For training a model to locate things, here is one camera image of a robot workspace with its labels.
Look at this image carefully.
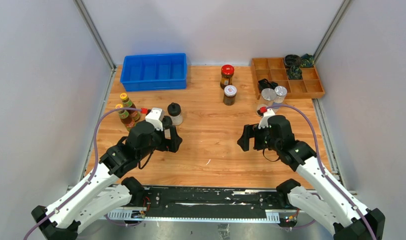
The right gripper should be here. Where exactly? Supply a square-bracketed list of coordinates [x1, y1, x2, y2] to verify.
[237, 123, 281, 152]

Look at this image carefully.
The black cap spice shaker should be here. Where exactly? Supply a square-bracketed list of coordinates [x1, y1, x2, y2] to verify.
[167, 102, 183, 126]

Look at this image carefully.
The sauce bottle yellow cap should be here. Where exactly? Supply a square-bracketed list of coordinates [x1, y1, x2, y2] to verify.
[119, 92, 140, 122]
[118, 109, 137, 131]

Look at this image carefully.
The blue plastic divided bin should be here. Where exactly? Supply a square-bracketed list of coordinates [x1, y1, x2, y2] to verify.
[120, 53, 188, 92]

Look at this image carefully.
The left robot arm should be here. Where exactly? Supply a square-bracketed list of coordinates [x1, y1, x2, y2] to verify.
[31, 114, 182, 240]

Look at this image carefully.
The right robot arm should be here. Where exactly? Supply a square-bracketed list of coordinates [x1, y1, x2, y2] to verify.
[237, 115, 386, 240]

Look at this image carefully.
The white lid sauce jar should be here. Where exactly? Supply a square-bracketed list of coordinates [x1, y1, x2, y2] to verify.
[223, 85, 237, 106]

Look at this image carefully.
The silver lid clear jar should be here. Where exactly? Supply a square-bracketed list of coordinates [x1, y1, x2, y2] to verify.
[256, 88, 277, 117]

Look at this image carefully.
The black clip bundle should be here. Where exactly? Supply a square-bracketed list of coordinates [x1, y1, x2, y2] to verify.
[258, 78, 278, 93]

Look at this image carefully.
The small silver lid jar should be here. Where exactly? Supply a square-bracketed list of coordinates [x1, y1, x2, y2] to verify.
[274, 85, 288, 104]

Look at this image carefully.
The red lid sauce jar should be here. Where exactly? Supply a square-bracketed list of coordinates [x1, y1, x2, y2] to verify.
[220, 64, 235, 89]

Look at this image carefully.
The wooden divided tray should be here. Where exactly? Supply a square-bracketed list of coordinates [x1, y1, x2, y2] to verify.
[250, 57, 325, 99]

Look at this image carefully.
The green patterned rolled cloth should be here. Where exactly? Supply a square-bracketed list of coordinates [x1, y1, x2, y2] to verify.
[286, 65, 303, 80]

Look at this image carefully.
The black rolled item in tray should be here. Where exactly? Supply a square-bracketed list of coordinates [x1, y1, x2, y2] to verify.
[284, 54, 301, 69]

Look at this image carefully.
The dark green rolled cloth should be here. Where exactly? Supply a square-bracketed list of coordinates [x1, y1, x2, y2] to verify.
[300, 53, 315, 68]

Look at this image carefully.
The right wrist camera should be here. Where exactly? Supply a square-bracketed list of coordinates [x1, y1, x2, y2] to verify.
[258, 106, 275, 129]

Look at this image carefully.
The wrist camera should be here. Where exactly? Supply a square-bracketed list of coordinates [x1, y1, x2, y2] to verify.
[258, 106, 275, 129]
[145, 107, 165, 131]

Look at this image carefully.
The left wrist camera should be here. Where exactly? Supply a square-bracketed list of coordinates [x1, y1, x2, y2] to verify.
[145, 107, 165, 131]

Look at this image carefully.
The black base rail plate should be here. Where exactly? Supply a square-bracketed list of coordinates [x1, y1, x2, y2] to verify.
[110, 185, 309, 221]

